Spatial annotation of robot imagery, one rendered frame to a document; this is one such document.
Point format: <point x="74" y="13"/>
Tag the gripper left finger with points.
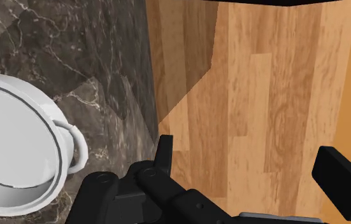
<point x="107" y="198"/>

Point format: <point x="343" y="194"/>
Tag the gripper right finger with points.
<point x="346" y="183"/>

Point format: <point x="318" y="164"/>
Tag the white mug with grey rim line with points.
<point x="13" y="139"/>

